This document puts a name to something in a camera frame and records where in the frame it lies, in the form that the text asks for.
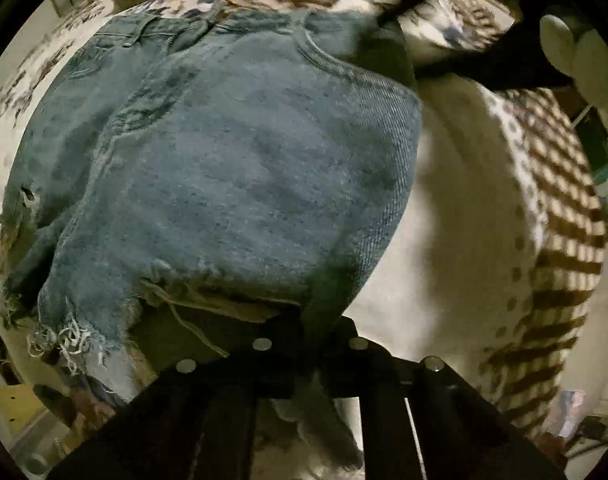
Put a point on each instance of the floral patterned bed blanket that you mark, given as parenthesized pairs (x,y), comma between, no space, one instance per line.
(501,242)

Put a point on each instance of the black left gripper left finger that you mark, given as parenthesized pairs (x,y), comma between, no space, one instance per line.
(198,424)

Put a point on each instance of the white gloved right hand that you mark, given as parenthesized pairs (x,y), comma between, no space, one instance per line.
(580,53)

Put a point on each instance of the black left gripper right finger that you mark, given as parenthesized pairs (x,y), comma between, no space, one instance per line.
(421,420)

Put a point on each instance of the blue denim jeans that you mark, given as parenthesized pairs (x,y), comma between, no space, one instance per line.
(183,179)

